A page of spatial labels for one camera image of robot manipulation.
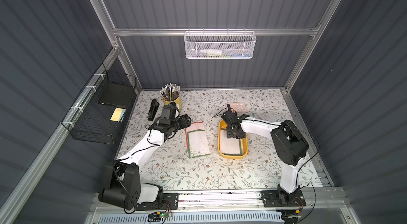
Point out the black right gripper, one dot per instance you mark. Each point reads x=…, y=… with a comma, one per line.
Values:
x=233, y=127

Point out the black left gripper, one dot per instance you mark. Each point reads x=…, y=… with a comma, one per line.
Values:
x=169, y=111

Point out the yellow storage tray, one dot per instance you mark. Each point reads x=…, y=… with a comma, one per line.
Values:
x=244, y=143

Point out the red bordered stationery paper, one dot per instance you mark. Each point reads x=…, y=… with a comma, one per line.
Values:
x=196, y=126

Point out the green bordered stationery paper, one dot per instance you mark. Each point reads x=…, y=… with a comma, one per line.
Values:
x=197, y=143

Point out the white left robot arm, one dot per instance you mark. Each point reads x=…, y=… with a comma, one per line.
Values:
x=121, y=179

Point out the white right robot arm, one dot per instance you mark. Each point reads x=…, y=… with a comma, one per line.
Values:
x=290, y=145

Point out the yellow pencil cup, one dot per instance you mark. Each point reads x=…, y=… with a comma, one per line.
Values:
x=176, y=102

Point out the bundle of pencils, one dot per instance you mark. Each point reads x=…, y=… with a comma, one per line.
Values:
x=170, y=92

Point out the yellow sticky notes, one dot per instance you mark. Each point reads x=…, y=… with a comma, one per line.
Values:
x=118, y=114

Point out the black notebook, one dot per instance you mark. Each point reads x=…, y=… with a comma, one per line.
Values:
x=117, y=95

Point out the white glue bottle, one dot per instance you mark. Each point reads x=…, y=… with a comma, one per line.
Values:
x=211, y=52

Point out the black wire wall basket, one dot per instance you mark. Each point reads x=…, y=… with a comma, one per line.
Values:
x=91, y=120

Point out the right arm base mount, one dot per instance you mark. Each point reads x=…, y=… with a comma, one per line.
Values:
x=277, y=198

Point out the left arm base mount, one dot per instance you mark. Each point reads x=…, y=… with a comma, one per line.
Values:
x=164, y=201

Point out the white mesh wall basket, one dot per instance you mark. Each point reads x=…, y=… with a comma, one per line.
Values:
x=235, y=45

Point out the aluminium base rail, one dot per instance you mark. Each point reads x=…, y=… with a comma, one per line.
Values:
x=251, y=199

